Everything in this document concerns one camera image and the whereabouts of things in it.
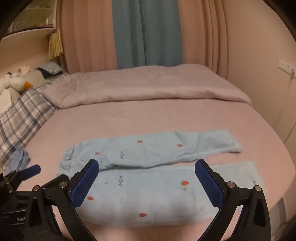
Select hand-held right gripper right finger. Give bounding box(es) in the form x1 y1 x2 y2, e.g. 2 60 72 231
194 159 271 241

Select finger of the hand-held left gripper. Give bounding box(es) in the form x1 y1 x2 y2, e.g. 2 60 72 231
3 164 41 186

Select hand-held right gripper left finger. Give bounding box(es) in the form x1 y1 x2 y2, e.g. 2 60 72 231
24 159 100 241

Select light blue strawberry pants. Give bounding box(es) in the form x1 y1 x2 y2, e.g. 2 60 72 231
57 129 267 227

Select crumpled blue cloth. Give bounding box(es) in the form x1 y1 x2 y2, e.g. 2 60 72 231
8 148 31 173

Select plaid pillow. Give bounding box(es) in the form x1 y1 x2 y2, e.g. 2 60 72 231
0 74 68 167

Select pink bed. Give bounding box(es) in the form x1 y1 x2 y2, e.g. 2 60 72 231
14 100 288 241

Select white goose plush toy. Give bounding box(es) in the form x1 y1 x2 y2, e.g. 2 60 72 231
0 70 47 96

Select small white plush toy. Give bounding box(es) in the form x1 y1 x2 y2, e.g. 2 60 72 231
16 66 33 75

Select dark blue striped pillow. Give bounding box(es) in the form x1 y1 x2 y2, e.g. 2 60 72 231
36 61 65 79

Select pink quilt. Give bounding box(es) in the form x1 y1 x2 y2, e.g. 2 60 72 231
42 64 252 109

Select yellow tassel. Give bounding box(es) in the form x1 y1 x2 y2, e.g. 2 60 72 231
48 30 64 60

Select pink curtain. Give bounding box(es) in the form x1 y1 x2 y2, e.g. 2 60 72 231
55 0 228 75

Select blue curtain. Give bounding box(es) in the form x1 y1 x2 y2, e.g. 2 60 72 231
112 0 182 69

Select white cable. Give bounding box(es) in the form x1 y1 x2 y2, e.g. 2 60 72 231
284 70 296 142

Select white wall shelf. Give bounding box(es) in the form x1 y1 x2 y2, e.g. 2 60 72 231
0 0 57 39

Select white wall socket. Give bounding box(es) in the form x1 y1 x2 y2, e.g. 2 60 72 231
278 59 296 75

